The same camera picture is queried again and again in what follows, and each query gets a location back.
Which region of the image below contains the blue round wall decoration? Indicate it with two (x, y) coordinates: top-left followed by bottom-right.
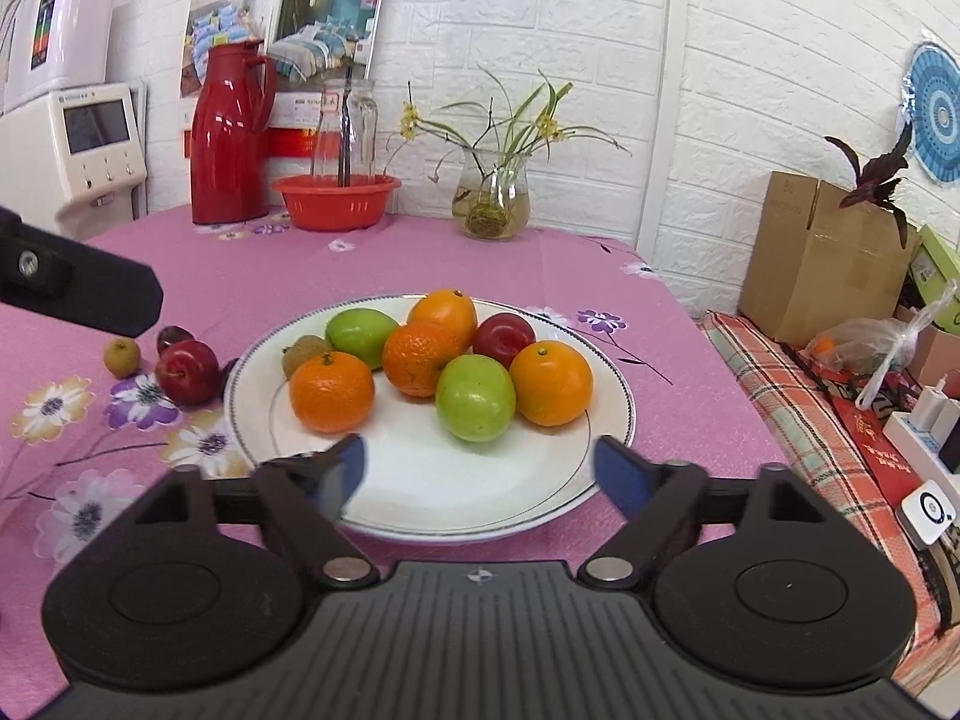
(900, 43), (960, 184)

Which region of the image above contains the clear glass pitcher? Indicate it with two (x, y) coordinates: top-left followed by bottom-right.
(311, 76), (379, 187)

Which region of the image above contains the red plastic basket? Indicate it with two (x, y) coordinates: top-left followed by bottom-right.
(272, 174), (402, 232)

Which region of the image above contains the plaid cloth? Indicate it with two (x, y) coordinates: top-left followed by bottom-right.
(700, 312), (958, 695)

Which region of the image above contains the red thermos jug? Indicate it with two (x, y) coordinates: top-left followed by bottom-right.
(189, 39), (275, 226)

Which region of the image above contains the brown kiwi on plate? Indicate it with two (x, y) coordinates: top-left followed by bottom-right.
(281, 335), (332, 380)

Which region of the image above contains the red apple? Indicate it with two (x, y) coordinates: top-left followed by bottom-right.
(155, 340), (221, 406)
(472, 312), (535, 369)

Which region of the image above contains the rear orange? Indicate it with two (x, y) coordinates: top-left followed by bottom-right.
(407, 289), (478, 351)

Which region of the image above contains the small yellow-brown pear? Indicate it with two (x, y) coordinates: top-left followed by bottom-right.
(103, 338), (142, 380)

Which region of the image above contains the dark purple leaf plant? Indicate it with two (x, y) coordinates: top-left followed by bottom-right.
(825, 122), (913, 247)

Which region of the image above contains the white water dispenser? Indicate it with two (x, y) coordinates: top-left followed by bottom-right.
(2, 83), (146, 241)

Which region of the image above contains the front left orange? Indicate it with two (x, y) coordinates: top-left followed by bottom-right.
(288, 351), (376, 434)

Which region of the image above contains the green cardboard box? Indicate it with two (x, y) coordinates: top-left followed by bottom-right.
(910, 224), (960, 335)

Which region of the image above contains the dark purple plum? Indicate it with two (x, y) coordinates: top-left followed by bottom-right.
(156, 325), (194, 355)

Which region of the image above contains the front green apple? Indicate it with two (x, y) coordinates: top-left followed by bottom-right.
(434, 355), (516, 444)

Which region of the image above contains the red apple on plate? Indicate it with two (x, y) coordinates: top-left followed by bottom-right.
(472, 312), (535, 369)

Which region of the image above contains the green apple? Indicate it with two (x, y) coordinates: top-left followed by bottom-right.
(325, 307), (398, 371)
(434, 355), (516, 444)

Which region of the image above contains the rear green apple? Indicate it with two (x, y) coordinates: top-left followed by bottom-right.
(325, 307), (398, 371)

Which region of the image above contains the small white square device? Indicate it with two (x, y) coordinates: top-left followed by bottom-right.
(895, 479), (957, 551)

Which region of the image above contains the glass vase with plant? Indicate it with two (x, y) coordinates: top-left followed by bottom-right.
(381, 71), (626, 241)

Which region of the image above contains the middle textured orange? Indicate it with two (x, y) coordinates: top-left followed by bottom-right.
(382, 322), (470, 398)

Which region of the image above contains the wall calendar poster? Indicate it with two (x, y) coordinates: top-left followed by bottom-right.
(179, 0), (382, 158)

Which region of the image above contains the white round plate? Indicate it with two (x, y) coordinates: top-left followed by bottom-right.
(223, 305), (636, 543)

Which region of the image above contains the white water purifier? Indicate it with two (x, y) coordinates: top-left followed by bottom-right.
(3, 0), (114, 112)

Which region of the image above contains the right orange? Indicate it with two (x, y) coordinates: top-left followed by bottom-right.
(509, 340), (594, 427)

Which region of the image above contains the clear plastic bag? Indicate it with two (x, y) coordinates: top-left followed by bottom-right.
(802, 278), (958, 411)

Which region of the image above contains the white power strip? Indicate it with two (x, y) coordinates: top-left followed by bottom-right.
(884, 377), (958, 505)

